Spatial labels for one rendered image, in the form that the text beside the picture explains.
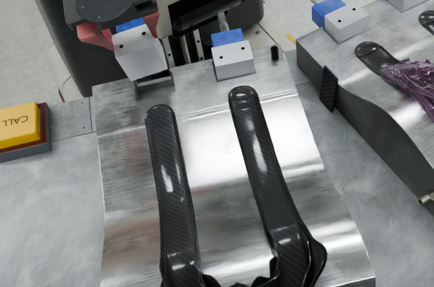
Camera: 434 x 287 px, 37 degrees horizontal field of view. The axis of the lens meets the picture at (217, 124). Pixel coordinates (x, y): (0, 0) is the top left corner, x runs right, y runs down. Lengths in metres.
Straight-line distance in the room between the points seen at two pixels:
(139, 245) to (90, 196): 0.21
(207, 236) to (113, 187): 0.15
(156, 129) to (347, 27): 0.30
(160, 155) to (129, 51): 0.13
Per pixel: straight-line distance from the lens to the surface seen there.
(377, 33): 0.95
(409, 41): 0.94
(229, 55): 0.84
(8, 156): 0.96
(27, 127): 0.95
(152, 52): 0.79
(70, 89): 1.79
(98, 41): 0.76
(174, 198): 0.76
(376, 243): 0.81
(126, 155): 0.80
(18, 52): 2.39
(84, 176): 0.91
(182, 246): 0.68
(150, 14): 0.73
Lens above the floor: 1.51
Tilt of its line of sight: 51 degrees down
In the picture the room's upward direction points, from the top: 12 degrees counter-clockwise
